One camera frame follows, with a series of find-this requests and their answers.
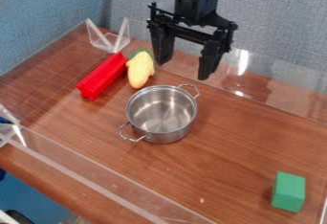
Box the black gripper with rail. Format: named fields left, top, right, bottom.
left=147, top=2, right=238, bottom=80

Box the green block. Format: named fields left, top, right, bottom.
left=271, top=171, right=307, bottom=213

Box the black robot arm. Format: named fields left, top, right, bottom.
left=147, top=0, right=238, bottom=80

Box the red block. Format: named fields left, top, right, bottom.
left=76, top=52, right=128, bottom=101

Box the clear acrylic back barrier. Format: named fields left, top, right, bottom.
left=129, top=18, right=327, bottom=124

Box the clear acrylic barrier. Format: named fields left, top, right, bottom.
left=129, top=18, right=327, bottom=124
left=7, top=127, right=216, bottom=224

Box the clear acrylic front barrier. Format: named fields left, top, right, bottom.
left=7, top=127, right=216, bottom=224

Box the clear acrylic corner bracket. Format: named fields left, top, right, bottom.
left=85, top=18, right=131, bottom=54

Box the metal pot with handles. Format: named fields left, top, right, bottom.
left=119, top=83, right=200, bottom=144

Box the clear acrylic left bracket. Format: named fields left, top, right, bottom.
left=0, top=103, right=27, bottom=147

